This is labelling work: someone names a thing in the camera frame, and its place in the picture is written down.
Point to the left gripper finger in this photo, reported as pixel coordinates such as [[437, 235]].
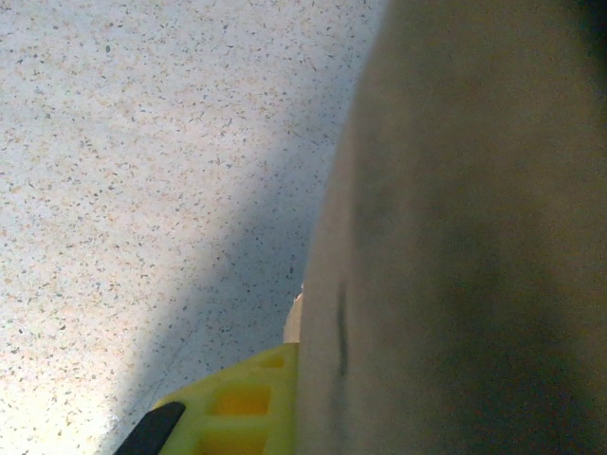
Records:
[[237, 412]]

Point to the brown cardboard paper box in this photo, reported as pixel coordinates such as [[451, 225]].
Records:
[[450, 213]]

